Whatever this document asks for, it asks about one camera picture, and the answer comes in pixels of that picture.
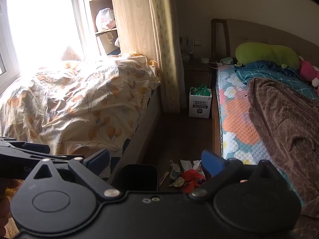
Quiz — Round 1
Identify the red plastic bag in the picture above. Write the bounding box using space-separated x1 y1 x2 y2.
181 169 207 194

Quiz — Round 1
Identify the pale tissue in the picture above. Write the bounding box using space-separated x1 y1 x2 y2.
171 177 185 187

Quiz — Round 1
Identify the white green snack wrapper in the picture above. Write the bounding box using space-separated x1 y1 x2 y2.
192 160 205 177

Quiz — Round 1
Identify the white paper sheet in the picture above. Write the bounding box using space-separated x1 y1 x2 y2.
180 160 193 171

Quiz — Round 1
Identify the dark teal trash bin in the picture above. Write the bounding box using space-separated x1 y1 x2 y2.
112 164 159 193

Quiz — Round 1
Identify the floral teal bedspread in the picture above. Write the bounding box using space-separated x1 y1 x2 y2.
216 65 270 165

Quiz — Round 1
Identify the small printed card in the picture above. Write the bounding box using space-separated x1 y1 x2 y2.
159 171 170 186

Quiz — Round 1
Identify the floral orange duvet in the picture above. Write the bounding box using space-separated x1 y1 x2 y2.
1 53 160 157

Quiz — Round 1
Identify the white cardboard box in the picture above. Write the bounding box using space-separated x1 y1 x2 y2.
189 89 212 119

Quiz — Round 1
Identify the green plastic bag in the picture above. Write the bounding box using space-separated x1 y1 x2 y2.
190 84 210 97

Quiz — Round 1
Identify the brown knitted blanket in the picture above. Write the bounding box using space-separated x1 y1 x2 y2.
246 77 319 217

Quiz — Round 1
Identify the wooden nightstand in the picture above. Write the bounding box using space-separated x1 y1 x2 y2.
183 58 217 98

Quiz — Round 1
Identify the green plush pillow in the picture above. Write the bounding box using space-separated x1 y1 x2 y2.
235 42 300 70

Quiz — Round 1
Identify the teal checked quilt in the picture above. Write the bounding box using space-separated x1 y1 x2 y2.
234 61 318 100

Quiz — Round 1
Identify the pink plush toy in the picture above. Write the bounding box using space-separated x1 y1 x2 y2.
299 56 319 88

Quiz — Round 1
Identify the white bag on shelf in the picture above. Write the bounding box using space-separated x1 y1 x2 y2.
95 8 116 32

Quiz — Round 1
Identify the wooden bookshelf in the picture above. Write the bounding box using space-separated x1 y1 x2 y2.
84 0 157 60

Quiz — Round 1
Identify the beige patterned curtain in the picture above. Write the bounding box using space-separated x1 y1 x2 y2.
149 0 181 112

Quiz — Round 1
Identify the wooden bed frame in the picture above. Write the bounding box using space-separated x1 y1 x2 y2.
211 19 318 157

